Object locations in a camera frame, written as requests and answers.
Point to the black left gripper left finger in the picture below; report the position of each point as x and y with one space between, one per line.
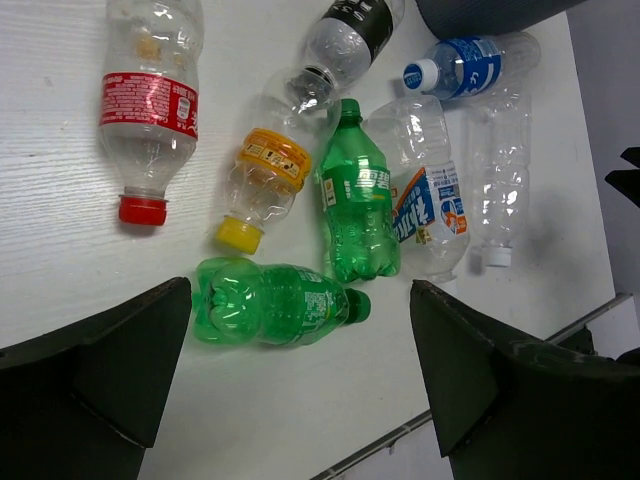
86 401

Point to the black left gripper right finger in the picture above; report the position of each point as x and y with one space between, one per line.
508 405

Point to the clear bottle blue orange label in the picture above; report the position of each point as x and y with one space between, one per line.
429 218

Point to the clear unlabelled bottle white cap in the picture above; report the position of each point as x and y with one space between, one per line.
499 153

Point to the clear bottle red label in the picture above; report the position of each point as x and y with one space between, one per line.
149 99

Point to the clear bottle yellow label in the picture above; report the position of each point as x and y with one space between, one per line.
270 169

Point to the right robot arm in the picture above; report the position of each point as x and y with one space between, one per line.
627 182

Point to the green bottle lying sideways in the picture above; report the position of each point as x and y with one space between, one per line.
239 302

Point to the green Sprite bottle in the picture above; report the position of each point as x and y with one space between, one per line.
356 199

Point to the clear bottle black label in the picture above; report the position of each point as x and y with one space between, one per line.
337 51

